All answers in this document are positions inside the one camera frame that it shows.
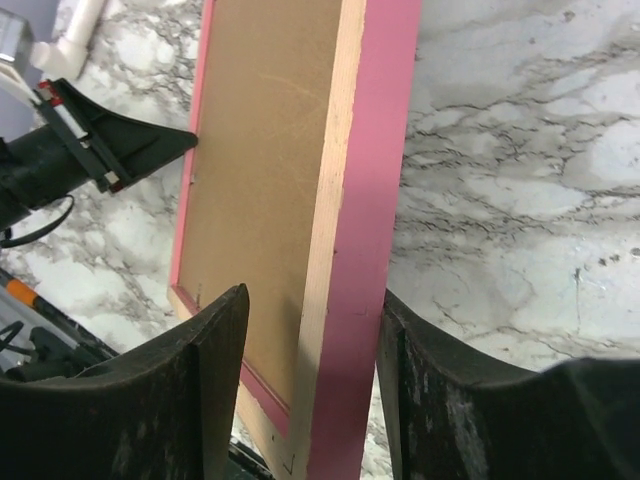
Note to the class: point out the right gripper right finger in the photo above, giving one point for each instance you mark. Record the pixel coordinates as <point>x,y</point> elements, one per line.
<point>453,412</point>

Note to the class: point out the white pvc pipe rack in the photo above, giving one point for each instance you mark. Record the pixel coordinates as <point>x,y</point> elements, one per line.
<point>66,58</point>

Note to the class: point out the pink picture frame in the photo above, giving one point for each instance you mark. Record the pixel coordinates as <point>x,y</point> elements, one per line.
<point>300,108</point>

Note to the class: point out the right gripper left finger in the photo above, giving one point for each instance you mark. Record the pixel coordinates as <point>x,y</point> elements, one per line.
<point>160,411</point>

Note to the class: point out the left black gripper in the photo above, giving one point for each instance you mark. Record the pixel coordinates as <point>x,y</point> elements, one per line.
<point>81,142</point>

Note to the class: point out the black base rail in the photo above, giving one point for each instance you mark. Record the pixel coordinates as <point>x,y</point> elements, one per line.
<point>39,341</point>

